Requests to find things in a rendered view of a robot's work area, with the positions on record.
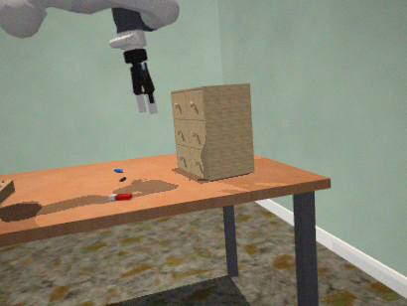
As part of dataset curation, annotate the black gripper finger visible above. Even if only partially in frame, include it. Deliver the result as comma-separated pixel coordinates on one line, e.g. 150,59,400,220
133,63,158,114
130,67,147,113

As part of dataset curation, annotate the wooden drawer front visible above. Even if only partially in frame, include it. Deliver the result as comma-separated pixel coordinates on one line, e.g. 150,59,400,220
172,92,187,117
174,119,190,145
188,119,206,149
191,147,208,178
186,89,204,118
176,144,192,172

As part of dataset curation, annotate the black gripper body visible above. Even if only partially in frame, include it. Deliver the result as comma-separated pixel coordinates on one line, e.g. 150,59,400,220
123,49,148,75

